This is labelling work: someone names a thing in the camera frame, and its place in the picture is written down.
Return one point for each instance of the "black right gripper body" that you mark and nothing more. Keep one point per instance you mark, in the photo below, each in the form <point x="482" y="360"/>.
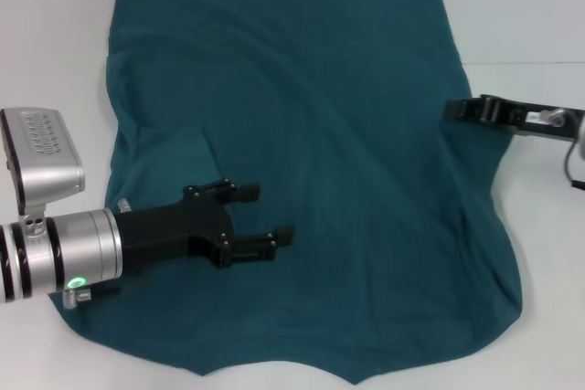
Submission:
<point x="539" y="129"/>

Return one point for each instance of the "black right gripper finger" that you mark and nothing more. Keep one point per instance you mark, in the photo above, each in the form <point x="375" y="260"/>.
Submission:
<point x="480" y="111"/>

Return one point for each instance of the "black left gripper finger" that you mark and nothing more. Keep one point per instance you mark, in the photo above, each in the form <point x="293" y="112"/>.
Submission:
<point x="251" y="246"/>
<point x="237" y="192"/>

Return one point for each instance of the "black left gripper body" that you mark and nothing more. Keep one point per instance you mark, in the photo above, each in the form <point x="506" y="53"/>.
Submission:
<point x="183" y="230"/>

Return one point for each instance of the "teal blue t-shirt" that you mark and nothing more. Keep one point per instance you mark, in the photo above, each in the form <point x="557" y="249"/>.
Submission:
<point x="320" y="111"/>

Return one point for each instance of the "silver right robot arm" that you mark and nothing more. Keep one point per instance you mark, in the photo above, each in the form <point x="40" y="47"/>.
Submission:
<point x="581" y="134"/>

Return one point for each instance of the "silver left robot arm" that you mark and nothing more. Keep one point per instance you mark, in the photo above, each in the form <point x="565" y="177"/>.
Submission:
<point x="68" y="248"/>

